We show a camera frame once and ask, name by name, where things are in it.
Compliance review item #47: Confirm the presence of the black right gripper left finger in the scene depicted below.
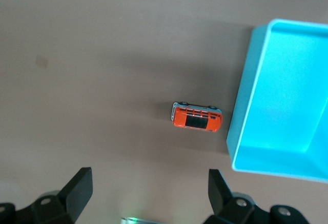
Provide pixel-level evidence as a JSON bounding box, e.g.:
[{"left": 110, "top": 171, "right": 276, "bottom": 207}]
[{"left": 0, "top": 167, "right": 93, "bottom": 224}]

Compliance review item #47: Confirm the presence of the blue plastic box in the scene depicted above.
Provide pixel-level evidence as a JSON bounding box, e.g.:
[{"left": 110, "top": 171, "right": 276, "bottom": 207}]
[{"left": 225, "top": 18, "right": 328, "bottom": 184}]

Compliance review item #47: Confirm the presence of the orange toy bus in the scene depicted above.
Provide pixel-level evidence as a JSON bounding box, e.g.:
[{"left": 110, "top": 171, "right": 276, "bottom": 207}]
[{"left": 169, "top": 101, "right": 224, "bottom": 134}]

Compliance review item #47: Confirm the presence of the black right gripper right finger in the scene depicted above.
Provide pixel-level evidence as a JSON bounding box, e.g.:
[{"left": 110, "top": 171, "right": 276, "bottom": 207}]
[{"left": 202, "top": 168, "right": 315, "bottom": 224}]

